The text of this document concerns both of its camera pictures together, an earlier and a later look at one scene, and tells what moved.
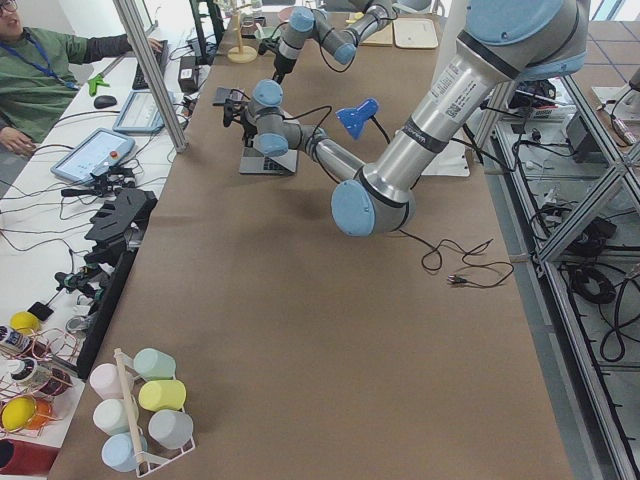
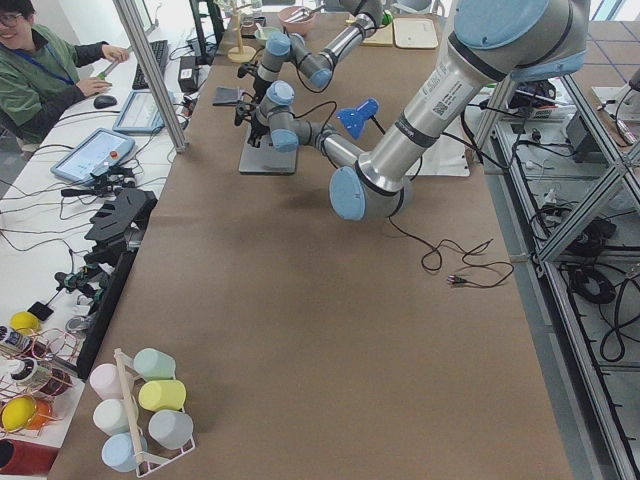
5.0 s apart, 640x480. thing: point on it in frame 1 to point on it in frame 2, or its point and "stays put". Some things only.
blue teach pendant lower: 99,152 stays put
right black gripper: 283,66 to 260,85
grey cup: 171,428 stays put
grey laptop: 253,162 stays put
